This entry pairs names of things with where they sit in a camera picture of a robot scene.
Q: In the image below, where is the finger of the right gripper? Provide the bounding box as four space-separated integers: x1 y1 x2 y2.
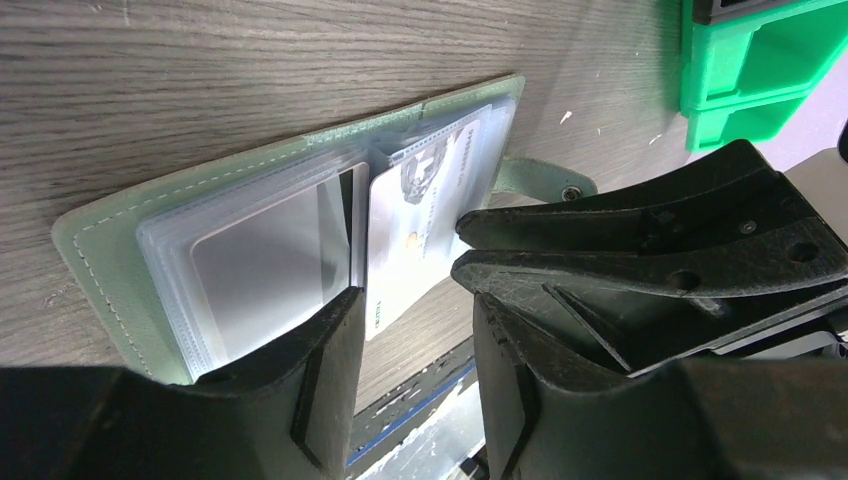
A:
452 218 847 376
457 140 814 255

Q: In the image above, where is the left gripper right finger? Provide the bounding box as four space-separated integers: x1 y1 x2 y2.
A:
473 293 847 479

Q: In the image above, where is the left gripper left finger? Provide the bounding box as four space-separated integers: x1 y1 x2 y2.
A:
1 287 365 479

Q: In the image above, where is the white credit card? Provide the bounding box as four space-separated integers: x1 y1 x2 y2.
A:
365 117 482 340

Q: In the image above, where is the green bin with gold card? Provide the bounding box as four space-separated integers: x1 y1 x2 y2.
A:
679 0 847 153

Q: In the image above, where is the aluminium rail frame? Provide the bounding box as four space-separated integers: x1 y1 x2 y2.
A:
359 382 485 479

